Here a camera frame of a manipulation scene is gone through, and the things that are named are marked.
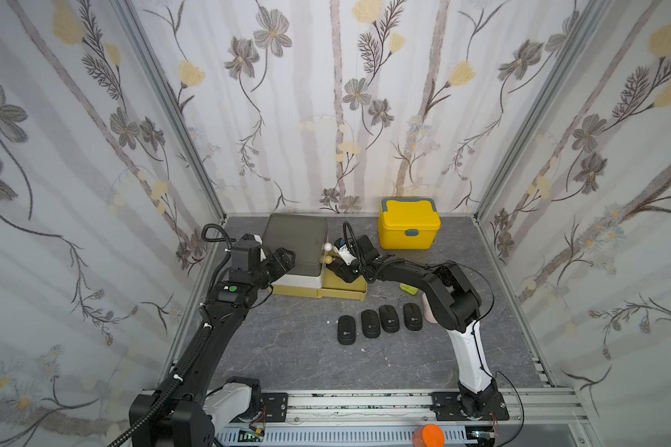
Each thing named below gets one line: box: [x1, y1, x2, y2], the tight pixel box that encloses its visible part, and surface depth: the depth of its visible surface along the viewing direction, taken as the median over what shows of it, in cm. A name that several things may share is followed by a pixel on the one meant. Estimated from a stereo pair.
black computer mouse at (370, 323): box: [360, 309, 381, 339], surface depth 90 cm
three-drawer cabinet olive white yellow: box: [261, 213, 333, 299], surface depth 90 cm
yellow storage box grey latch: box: [378, 197, 441, 251], surface depth 104 cm
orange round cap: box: [411, 423, 447, 447], surface depth 63 cm
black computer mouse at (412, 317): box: [403, 302, 424, 332], surface depth 90 cm
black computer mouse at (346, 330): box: [337, 314, 357, 346], surface depth 88 cm
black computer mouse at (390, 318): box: [379, 303, 400, 334], surface depth 90 cm
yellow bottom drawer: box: [317, 267, 368, 302], surface depth 96 cm
